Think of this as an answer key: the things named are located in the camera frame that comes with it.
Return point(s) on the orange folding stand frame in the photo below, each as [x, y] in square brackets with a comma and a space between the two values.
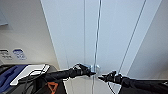
[50, 87]

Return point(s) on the white wardrobe door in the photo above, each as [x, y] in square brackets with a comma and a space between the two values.
[116, 33]
[66, 26]

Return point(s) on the white wall sign dark print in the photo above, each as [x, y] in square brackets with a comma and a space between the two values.
[5, 54]

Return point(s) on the blue and white wall sign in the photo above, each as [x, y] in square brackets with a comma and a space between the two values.
[19, 54]

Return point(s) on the blue plastic case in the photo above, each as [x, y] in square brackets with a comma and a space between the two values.
[10, 73]

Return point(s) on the white wardrobe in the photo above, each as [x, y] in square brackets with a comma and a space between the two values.
[145, 20]

